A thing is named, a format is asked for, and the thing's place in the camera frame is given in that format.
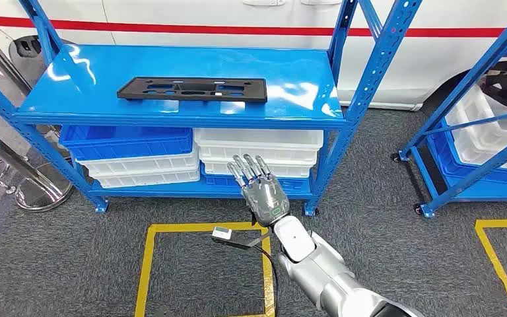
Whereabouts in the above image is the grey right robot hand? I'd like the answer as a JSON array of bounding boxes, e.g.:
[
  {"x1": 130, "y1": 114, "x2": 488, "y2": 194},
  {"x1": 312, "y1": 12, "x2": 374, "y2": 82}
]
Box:
[{"x1": 227, "y1": 154, "x2": 290, "y2": 227}]

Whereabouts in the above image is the black perforated plastic panel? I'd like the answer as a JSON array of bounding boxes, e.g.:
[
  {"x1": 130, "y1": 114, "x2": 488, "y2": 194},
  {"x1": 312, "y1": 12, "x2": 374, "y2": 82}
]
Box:
[{"x1": 116, "y1": 77, "x2": 268, "y2": 104}]

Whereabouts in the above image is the blue metal shelf rack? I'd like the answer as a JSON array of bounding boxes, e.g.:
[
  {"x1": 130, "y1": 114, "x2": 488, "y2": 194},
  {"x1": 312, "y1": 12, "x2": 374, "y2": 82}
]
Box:
[
  {"x1": 0, "y1": 0, "x2": 425, "y2": 217},
  {"x1": 391, "y1": 0, "x2": 507, "y2": 219}
]

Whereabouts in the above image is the red barrier belt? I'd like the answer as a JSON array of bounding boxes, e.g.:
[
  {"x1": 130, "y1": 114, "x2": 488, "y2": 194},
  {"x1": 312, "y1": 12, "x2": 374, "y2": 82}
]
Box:
[{"x1": 0, "y1": 14, "x2": 507, "y2": 38}]

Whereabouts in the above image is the white car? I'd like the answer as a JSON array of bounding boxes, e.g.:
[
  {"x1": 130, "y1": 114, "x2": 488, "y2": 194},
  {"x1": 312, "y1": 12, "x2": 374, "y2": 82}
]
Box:
[{"x1": 0, "y1": 0, "x2": 507, "y2": 112}]

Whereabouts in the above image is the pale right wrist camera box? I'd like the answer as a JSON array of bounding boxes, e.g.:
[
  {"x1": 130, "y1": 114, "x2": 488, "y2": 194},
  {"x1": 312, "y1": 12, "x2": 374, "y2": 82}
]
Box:
[{"x1": 211, "y1": 226, "x2": 271, "y2": 252}]

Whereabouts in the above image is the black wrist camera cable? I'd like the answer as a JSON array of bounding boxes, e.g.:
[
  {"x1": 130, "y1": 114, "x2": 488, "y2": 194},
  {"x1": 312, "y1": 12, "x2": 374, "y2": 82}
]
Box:
[{"x1": 252, "y1": 244, "x2": 280, "y2": 317}]

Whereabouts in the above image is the chrome stanchion post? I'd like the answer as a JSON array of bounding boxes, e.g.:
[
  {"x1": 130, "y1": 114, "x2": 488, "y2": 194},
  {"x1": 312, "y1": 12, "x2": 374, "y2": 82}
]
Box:
[
  {"x1": 0, "y1": 118, "x2": 75, "y2": 213},
  {"x1": 0, "y1": 22, "x2": 34, "y2": 95}
]

